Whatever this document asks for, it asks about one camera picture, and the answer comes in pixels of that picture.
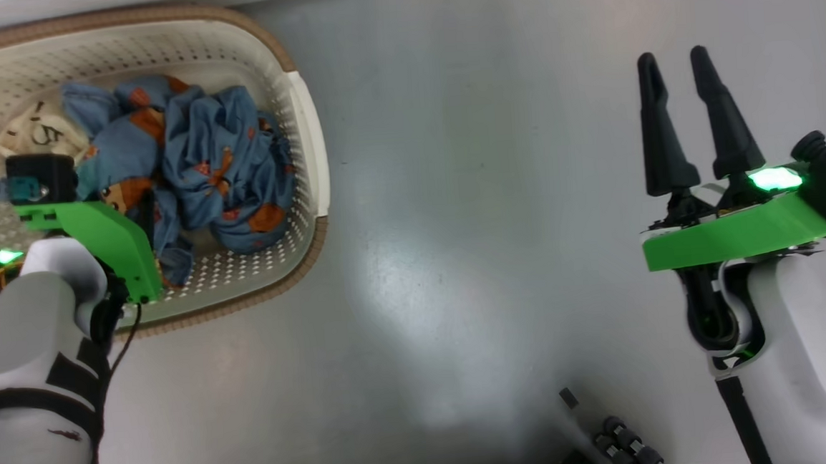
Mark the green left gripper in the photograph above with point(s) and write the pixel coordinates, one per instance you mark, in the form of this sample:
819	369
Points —
112	239

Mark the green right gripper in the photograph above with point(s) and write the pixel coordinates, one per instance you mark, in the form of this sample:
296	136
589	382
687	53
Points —
729	238

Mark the blue bear-print garment with cream patch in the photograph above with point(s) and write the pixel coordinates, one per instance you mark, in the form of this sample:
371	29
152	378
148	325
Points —
121	146

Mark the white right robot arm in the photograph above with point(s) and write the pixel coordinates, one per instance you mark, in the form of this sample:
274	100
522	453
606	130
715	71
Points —
815	351

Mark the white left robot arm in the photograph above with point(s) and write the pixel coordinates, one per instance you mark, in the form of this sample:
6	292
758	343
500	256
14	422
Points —
18	335

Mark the cream perforated laundry basket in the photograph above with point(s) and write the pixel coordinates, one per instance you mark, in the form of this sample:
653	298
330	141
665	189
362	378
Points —
230	49

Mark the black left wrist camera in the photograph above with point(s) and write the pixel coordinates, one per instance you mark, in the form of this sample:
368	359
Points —
40	177

